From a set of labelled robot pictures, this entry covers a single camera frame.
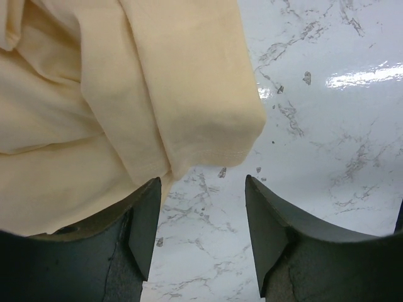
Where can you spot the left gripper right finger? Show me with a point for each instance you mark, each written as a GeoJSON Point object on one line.
{"type": "Point", "coordinates": [300, 257]}

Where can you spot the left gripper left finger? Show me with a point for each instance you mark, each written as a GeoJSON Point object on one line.
{"type": "Point", "coordinates": [105, 257]}

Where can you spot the cream yellow t shirt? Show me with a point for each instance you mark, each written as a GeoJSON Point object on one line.
{"type": "Point", "coordinates": [98, 97]}

